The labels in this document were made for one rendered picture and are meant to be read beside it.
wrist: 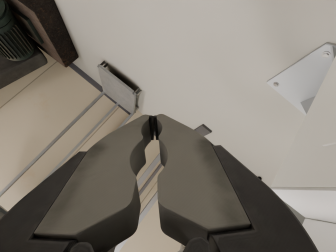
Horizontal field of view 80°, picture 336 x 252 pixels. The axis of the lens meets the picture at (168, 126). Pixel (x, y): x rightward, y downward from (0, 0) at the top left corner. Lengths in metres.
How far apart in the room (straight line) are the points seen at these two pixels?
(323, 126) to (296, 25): 0.82
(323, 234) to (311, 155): 0.09
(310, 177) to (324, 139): 0.05
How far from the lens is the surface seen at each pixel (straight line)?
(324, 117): 0.35
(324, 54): 1.13
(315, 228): 0.33
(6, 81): 3.29
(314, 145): 0.31
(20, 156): 3.43
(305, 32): 1.12
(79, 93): 3.47
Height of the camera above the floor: 0.93
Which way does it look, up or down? 20 degrees down
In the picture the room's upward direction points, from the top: 142 degrees counter-clockwise
